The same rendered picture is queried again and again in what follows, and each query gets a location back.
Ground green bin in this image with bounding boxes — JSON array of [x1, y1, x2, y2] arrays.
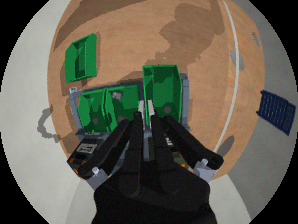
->
[[142, 65, 182, 126], [105, 84, 140, 132], [78, 88, 111, 133], [65, 33, 97, 83]]

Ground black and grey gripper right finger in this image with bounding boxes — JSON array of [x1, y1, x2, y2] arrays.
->
[[148, 100, 224, 195]]

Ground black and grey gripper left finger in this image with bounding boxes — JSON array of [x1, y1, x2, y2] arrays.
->
[[77, 101, 145, 198]]

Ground grey metal disc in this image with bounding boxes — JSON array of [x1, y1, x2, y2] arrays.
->
[[164, 106, 171, 113]]

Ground grey shelf rack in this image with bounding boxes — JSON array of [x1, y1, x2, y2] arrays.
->
[[68, 73, 191, 175]]

